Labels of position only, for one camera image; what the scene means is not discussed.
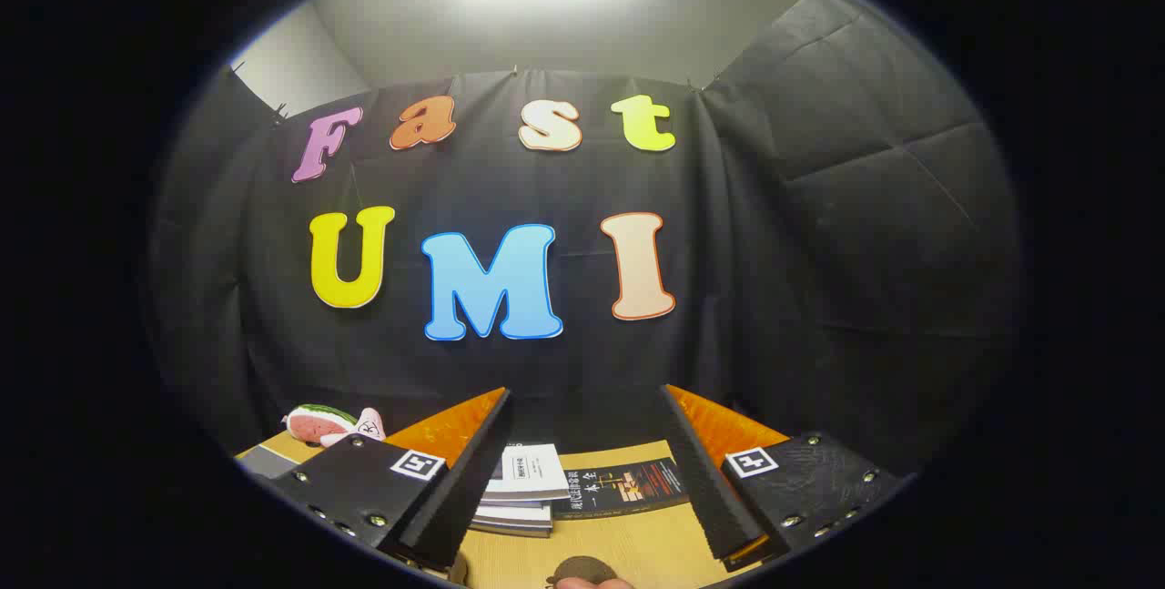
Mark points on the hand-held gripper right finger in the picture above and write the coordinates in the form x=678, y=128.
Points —
x=710, y=489

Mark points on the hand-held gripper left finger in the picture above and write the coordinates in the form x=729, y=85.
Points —
x=455, y=498

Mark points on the thick white book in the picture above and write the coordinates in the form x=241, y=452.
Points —
x=510, y=516

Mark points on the dark-covered book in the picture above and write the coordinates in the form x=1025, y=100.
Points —
x=510, y=532

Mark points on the thin white book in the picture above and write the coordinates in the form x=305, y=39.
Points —
x=523, y=504

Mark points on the black book with orange print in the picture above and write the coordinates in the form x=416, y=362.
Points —
x=628, y=484

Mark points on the white book with blue picture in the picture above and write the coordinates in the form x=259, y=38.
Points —
x=537, y=471

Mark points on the pink starfish plush toy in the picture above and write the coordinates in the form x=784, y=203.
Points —
x=364, y=428

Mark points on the watermelon slice plush toy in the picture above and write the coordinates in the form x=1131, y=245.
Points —
x=314, y=423

